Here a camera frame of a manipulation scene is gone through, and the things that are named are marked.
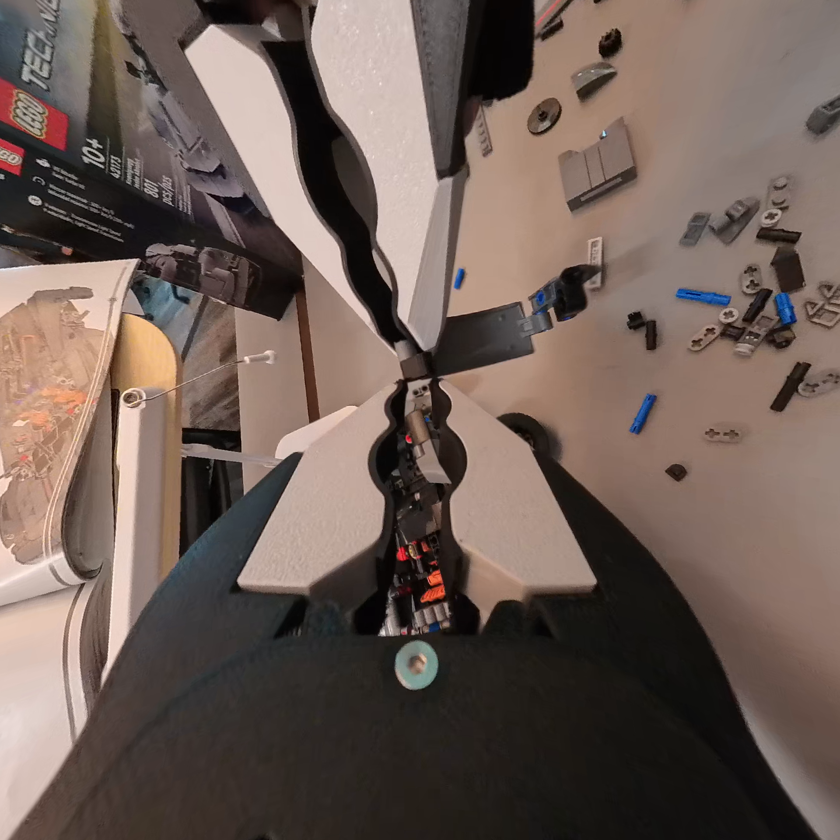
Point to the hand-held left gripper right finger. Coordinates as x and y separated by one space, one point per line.
525 525

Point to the grey lego axle connector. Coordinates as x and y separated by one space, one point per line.
819 382

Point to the black lego pin connector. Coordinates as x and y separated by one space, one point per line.
550 27

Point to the grey lego slope brick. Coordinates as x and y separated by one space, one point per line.
823 115

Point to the long grey lego plate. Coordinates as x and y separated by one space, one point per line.
484 131

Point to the black shelf unit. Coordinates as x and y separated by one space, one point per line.
203 499

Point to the grey two-hole lego connector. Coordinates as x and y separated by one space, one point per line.
725 433

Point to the dark round lego dish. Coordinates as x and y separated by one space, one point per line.
543 116

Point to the grey lego bracket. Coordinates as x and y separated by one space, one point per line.
735 220

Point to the black lego gear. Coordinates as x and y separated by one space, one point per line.
610 40

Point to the grey lego panel assembly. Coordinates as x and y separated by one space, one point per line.
597 167

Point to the short light grey lego plate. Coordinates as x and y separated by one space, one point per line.
594 259

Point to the lego instruction booklet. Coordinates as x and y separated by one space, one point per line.
46 394

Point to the small black lego bush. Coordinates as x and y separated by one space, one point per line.
676 471
633 319

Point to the grey curved lego slope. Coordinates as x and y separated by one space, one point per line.
594 77

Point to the grey lego clip piece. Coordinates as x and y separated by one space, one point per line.
694 228

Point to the black lego set box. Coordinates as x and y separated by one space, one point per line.
131 164

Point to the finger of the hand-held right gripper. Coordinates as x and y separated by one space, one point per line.
262 131
387 98

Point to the cluster of small lego connectors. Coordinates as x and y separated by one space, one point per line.
754 328

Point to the grey lego car model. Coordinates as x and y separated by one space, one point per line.
420 453

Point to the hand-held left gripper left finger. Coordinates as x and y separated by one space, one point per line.
315 525

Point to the grey tile with orange stripe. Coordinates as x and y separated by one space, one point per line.
554 6

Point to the white book stand ledge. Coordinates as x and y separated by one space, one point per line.
134 492

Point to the person's right hand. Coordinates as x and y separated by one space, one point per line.
471 115

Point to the dark grey lego fender assembly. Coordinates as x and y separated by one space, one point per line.
485 334

